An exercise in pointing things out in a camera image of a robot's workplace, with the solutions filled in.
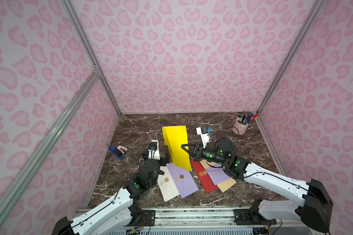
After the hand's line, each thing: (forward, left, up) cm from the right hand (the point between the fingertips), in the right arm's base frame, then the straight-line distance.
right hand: (181, 149), depth 64 cm
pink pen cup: (+31, -39, -25) cm, 56 cm away
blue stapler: (+15, +42, -28) cm, 53 cm away
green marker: (+36, -41, -19) cm, 58 cm away
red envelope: (-2, -13, -31) cm, 33 cm away
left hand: (+7, +11, -7) cm, 15 cm away
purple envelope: (-3, 0, -31) cm, 31 cm away
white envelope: (-6, +9, -30) cm, 32 cm away
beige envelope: (-6, -23, -31) cm, 39 cm away
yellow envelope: (+6, +3, 0) cm, 7 cm away
